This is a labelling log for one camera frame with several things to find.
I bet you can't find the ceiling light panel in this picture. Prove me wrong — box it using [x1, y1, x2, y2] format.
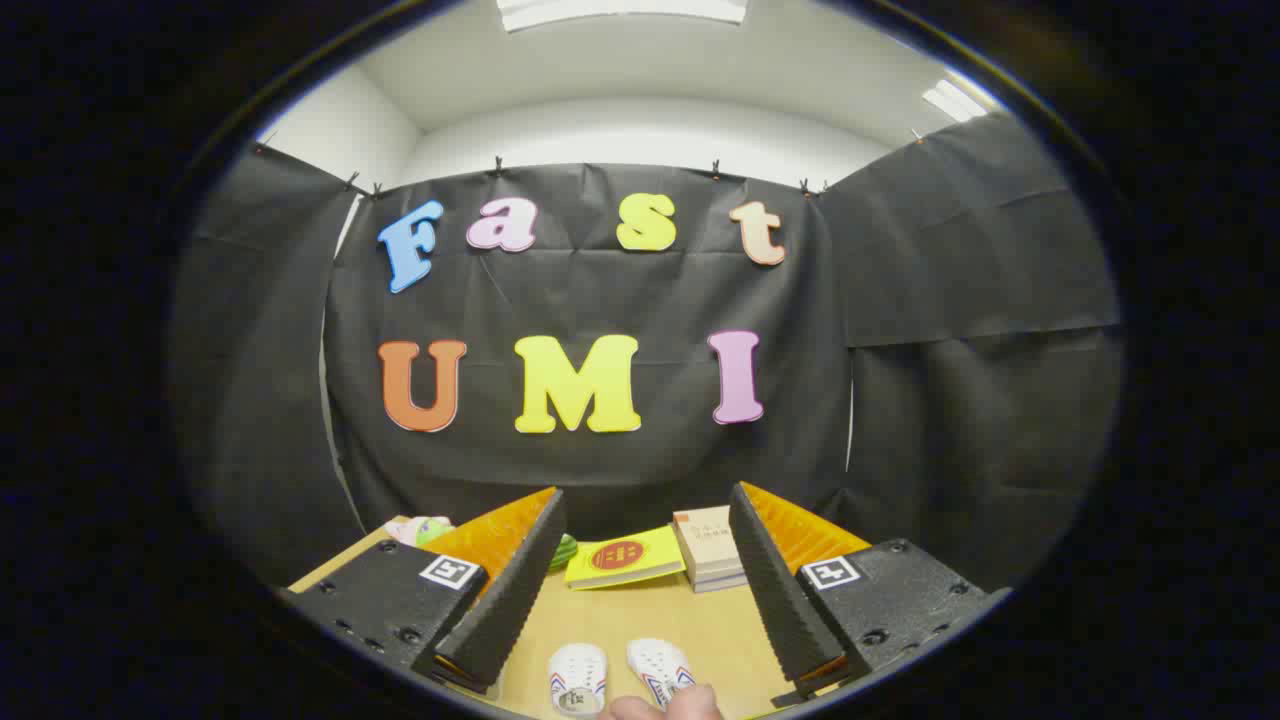
[497, 0, 749, 33]
[922, 78, 991, 123]

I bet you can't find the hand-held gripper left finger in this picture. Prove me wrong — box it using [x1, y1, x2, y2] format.
[285, 487, 568, 696]

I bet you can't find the pink and green plush toy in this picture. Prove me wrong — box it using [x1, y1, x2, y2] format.
[385, 515, 456, 548]

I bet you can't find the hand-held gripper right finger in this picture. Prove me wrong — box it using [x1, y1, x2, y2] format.
[728, 482, 1013, 709]

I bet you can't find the yellow book with red circle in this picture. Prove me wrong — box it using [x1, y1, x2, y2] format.
[565, 525, 688, 591]

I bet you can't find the white canvas shoe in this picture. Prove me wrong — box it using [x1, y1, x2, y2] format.
[548, 643, 609, 717]
[626, 638, 696, 711]

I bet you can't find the stack of beige books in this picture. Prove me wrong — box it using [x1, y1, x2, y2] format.
[672, 505, 749, 594]

